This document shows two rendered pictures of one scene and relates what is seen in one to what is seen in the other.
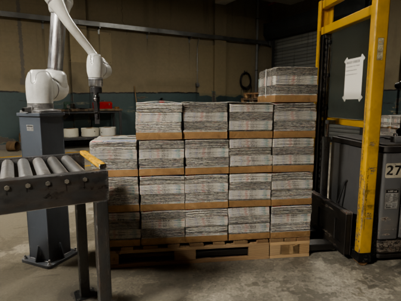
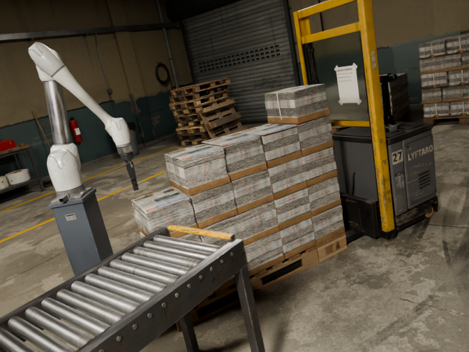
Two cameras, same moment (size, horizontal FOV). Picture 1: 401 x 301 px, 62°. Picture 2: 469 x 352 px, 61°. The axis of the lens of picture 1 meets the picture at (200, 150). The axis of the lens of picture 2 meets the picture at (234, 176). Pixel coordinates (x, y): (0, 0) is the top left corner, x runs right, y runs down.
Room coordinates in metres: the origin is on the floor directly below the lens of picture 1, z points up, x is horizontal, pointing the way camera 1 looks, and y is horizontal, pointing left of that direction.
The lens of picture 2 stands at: (-0.26, 0.87, 1.53)
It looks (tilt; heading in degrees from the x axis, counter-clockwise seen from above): 15 degrees down; 341
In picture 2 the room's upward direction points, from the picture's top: 12 degrees counter-clockwise
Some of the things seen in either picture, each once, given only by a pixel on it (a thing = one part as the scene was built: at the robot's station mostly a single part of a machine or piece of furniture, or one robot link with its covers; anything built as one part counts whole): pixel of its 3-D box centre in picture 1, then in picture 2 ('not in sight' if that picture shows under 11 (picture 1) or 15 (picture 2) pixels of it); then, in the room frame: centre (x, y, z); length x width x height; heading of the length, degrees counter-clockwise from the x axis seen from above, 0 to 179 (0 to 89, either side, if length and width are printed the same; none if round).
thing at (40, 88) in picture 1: (40, 86); (63, 168); (2.20, 1.04, 1.17); 0.18 x 0.16 x 0.22; 178
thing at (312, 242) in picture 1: (261, 247); (309, 255); (2.23, -0.43, 0.05); 1.05 x 0.10 x 0.04; 97
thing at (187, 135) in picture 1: (202, 132); (235, 167); (2.30, -0.01, 0.86); 0.38 x 0.29 x 0.04; 5
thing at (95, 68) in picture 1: (95, 65); (119, 130); (2.22, 0.68, 1.30); 0.13 x 0.11 x 0.16; 178
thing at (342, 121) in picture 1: (346, 122); (347, 122); (2.43, -1.07, 0.92); 0.57 x 0.01 x 0.05; 7
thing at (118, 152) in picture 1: (182, 195); (230, 232); (2.28, 0.13, 0.42); 1.17 x 0.39 x 0.83; 97
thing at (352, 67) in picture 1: (347, 72); (339, 79); (2.43, -1.04, 1.28); 0.57 x 0.01 x 0.65; 7
